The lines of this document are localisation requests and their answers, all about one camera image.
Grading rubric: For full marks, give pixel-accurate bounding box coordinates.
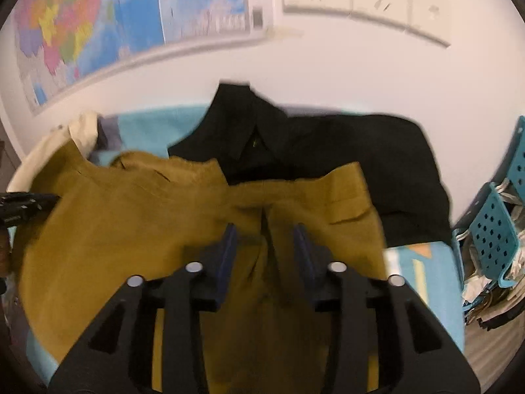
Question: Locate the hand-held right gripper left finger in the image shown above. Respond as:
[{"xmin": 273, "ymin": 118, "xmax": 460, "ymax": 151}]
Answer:
[{"xmin": 49, "ymin": 223, "xmax": 239, "ymax": 394}]

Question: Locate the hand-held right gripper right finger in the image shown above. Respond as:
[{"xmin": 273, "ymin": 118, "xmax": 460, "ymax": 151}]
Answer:
[{"xmin": 292, "ymin": 223, "xmax": 481, "ymax": 394}]

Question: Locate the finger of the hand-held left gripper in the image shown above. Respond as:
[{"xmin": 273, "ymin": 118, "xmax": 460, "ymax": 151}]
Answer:
[{"xmin": 0, "ymin": 191, "xmax": 61, "ymax": 226}]

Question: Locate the olive button-up shirt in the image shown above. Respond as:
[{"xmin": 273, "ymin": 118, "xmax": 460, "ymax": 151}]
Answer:
[{"xmin": 12, "ymin": 142, "xmax": 390, "ymax": 394}]

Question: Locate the cream white cloth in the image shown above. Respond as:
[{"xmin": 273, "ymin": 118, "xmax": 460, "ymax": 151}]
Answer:
[{"xmin": 7, "ymin": 112, "xmax": 100, "ymax": 192}]

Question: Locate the black collared shirt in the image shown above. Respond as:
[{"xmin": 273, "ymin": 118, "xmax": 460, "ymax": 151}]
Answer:
[{"xmin": 167, "ymin": 83, "xmax": 452, "ymax": 244}]

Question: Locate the grey cloth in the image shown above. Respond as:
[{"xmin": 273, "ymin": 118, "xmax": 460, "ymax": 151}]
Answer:
[{"xmin": 97, "ymin": 116, "xmax": 123, "ymax": 150}]

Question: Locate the teal bedsheet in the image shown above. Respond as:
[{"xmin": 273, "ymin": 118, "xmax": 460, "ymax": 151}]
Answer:
[{"xmin": 10, "ymin": 106, "xmax": 467, "ymax": 394}]

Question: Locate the teal perforated basket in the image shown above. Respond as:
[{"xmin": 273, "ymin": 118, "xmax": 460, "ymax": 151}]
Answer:
[
  {"xmin": 451, "ymin": 182, "xmax": 523, "ymax": 290},
  {"xmin": 494, "ymin": 115, "xmax": 525, "ymax": 183}
]

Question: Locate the colourful wall map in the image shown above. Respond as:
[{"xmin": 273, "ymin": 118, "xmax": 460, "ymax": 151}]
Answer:
[{"xmin": 12, "ymin": 0, "xmax": 275, "ymax": 116}]

